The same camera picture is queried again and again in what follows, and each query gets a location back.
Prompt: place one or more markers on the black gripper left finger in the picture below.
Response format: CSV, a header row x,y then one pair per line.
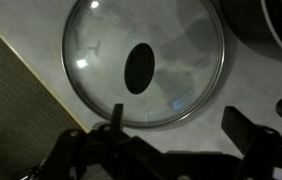
x,y
116,120

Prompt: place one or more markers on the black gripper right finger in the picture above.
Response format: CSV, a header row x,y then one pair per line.
x,y
240,130

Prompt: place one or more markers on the glass pot lid black knob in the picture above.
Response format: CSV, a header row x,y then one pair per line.
x,y
160,59

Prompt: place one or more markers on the black cooking pot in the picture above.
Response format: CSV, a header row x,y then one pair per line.
x,y
257,24

